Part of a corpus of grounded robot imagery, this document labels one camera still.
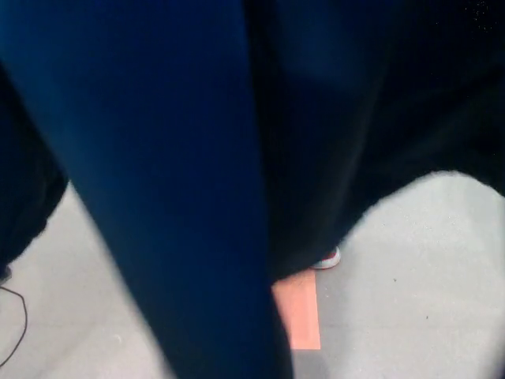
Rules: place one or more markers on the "red and white sneaker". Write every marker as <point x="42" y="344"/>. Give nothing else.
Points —
<point x="329" y="260"/>

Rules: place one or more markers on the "navy blue coat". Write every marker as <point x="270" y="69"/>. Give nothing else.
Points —
<point x="158" y="158"/>

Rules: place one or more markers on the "orange floor tape patch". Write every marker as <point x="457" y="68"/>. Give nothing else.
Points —
<point x="296" y="316"/>

